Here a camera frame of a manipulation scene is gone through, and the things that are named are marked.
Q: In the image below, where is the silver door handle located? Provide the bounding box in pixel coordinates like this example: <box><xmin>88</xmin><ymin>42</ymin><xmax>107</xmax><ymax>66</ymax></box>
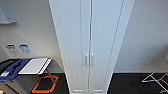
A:
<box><xmin>84</xmin><ymin>53</ymin><xmax>90</xmax><ymax>67</ymax></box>
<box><xmin>90</xmin><ymin>53</ymin><xmax>95</xmax><ymax>67</ymax></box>

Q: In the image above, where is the white wardrobe door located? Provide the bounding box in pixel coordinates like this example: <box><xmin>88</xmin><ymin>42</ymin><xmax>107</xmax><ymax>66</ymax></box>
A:
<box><xmin>59</xmin><ymin>0</ymin><xmax>92</xmax><ymax>93</ymax></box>
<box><xmin>90</xmin><ymin>0</ymin><xmax>125</xmax><ymax>93</ymax></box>

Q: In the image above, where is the white wardrobe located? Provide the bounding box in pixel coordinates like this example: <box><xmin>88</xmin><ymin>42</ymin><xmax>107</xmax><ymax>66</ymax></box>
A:
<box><xmin>48</xmin><ymin>0</ymin><xmax>136</xmax><ymax>94</ymax></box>

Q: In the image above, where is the blue plastic object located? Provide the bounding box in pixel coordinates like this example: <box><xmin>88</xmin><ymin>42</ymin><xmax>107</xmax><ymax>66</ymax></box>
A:
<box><xmin>0</xmin><ymin>58</ymin><xmax>33</xmax><ymax>83</ymax></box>

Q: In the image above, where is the blue wall sticker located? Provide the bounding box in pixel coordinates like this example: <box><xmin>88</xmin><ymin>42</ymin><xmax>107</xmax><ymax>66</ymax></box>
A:
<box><xmin>18</xmin><ymin>43</ymin><xmax>32</xmax><ymax>56</ymax></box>

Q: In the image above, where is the orange frame stand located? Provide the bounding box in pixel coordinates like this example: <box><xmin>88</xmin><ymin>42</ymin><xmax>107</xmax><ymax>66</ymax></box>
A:
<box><xmin>31</xmin><ymin>74</ymin><xmax>60</xmax><ymax>94</ymax></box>

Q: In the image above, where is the white wire drying rack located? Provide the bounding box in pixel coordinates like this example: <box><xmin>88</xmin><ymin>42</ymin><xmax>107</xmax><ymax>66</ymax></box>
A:
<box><xmin>141</xmin><ymin>62</ymin><xmax>168</xmax><ymax>93</ymax></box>

